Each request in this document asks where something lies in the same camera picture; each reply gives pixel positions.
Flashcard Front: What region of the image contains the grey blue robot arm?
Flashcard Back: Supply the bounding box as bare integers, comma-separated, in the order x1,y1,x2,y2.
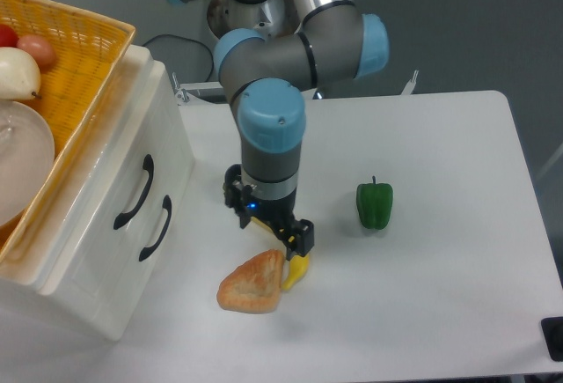
170,0,390,257

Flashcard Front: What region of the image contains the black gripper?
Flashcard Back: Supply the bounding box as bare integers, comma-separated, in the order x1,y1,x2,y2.
223,164,315,261

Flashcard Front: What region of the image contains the black cable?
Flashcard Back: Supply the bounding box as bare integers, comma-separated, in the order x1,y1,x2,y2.
141,33,216,83

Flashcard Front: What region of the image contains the black corner clamp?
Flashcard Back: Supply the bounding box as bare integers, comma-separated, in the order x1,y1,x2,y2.
540,316,563,362

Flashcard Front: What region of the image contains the white table bracket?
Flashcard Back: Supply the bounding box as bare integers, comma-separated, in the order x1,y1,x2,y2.
401,70,419,95

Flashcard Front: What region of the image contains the pink peach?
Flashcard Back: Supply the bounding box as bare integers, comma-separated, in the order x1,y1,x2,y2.
17,34,57,69

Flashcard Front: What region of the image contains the red tomato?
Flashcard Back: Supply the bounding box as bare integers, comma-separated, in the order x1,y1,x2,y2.
0,24,18,48

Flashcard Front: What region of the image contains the white drawer cabinet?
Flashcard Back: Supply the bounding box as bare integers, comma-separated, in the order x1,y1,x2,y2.
0,44,196,342

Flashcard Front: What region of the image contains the white drawer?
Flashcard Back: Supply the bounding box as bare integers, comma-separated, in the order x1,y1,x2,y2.
40,61,194,299
91,165,192,341

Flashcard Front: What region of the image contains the yellow woven basket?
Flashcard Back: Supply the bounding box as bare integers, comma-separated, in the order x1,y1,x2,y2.
1,0,135,258

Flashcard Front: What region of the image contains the green bell pepper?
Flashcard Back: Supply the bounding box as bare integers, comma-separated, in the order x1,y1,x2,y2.
355,176,394,231

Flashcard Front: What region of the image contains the white plate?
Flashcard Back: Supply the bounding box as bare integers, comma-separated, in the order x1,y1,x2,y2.
1,100,55,225

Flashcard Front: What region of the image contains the brown pastry turnover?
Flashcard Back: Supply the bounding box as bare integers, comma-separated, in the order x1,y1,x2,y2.
216,249,285,314

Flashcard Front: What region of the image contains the white pear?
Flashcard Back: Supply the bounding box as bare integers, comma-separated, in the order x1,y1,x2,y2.
1,47,41,100

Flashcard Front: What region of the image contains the yellow banana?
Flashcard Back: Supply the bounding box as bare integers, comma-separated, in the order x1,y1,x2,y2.
250,217,311,292

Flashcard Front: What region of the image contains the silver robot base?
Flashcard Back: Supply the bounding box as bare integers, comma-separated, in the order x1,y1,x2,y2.
207,0,300,40

